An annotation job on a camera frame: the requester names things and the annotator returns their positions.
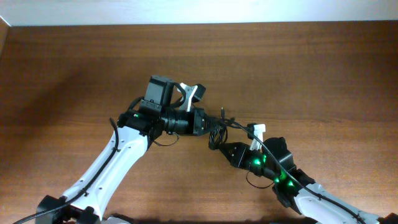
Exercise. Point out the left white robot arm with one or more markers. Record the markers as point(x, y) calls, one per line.
point(166, 107)

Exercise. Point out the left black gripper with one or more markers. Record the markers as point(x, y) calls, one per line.
point(194, 125)

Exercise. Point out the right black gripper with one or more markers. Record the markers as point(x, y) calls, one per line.
point(239, 159)

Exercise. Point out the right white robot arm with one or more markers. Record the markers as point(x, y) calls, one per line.
point(293, 187)

